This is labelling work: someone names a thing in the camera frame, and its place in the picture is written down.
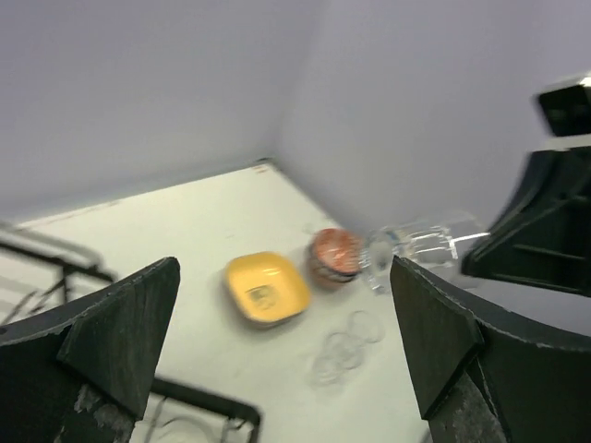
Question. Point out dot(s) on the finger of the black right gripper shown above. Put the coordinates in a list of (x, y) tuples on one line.
[(542, 237)]

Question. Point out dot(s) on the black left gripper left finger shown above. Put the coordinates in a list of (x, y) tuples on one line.
[(82, 372)]

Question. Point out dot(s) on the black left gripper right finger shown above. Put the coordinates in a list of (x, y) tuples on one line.
[(482, 373)]

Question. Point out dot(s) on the clear glass cup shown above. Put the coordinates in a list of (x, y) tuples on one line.
[(339, 354), (436, 243), (364, 327)]

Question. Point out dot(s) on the blue patterned bowl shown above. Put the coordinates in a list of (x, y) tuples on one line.
[(333, 258)]

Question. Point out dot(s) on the yellow square plate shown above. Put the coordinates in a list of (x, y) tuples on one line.
[(266, 288)]

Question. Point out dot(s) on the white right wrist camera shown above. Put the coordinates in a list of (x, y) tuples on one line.
[(564, 108)]

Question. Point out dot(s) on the black wire dish rack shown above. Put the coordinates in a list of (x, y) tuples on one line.
[(81, 272)]

